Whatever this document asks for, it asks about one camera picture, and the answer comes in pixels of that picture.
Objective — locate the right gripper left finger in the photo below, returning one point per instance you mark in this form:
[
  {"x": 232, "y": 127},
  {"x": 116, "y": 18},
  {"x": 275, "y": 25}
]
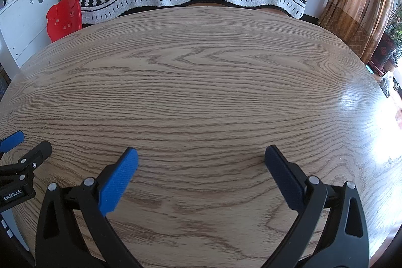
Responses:
[{"x": 59, "y": 241}]

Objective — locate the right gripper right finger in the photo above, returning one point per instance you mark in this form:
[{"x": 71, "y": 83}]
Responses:
[{"x": 344, "y": 241}]

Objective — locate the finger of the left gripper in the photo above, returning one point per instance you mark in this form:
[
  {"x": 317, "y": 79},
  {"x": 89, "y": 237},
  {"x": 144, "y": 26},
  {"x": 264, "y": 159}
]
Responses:
[
  {"x": 11, "y": 141},
  {"x": 28, "y": 163}
]

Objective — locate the white cabinet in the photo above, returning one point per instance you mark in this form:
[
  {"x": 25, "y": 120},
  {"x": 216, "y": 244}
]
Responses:
[{"x": 23, "y": 32}]

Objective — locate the red plastic bag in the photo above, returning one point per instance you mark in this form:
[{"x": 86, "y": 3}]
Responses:
[{"x": 63, "y": 19}]

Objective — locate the green potted plant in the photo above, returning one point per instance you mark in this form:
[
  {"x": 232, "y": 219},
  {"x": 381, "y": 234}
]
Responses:
[{"x": 394, "y": 31}]

